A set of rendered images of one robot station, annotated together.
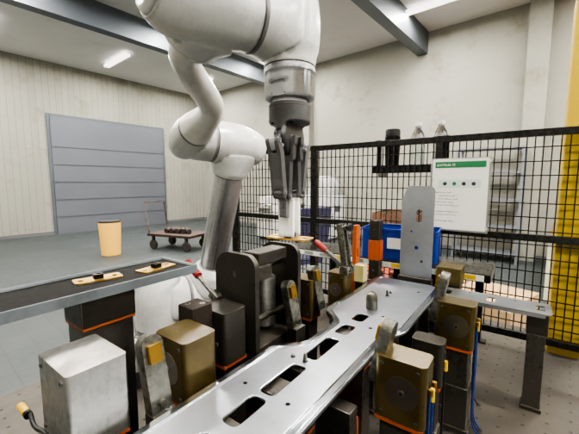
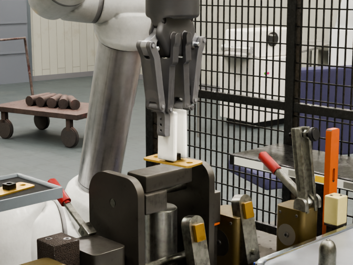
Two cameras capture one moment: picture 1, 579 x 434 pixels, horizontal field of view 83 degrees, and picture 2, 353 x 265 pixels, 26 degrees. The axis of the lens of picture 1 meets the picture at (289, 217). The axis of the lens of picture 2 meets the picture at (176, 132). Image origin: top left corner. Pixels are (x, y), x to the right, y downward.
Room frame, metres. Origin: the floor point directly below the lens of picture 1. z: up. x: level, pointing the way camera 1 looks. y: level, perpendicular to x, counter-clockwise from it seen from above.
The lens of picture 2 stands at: (-0.45, -0.19, 1.50)
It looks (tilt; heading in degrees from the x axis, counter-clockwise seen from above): 11 degrees down; 10
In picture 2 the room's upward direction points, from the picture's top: straight up
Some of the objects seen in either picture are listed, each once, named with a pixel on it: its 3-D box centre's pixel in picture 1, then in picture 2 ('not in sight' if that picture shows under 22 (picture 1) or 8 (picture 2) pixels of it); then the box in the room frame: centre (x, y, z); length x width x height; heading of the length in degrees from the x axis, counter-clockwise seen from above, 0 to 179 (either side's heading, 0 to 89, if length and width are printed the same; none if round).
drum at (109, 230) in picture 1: (110, 237); not in sight; (6.01, 3.34, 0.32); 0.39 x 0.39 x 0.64
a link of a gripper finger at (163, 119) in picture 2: (282, 203); (159, 118); (0.57, 0.01, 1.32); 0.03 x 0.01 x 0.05; 152
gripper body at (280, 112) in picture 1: (289, 129); (172, 23); (0.60, 0.00, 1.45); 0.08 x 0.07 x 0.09; 152
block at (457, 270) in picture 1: (448, 313); not in sight; (1.13, -0.57, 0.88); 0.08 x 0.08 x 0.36; 54
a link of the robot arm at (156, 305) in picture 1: (160, 296); (16, 230); (1.19, 0.49, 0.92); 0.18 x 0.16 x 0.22; 126
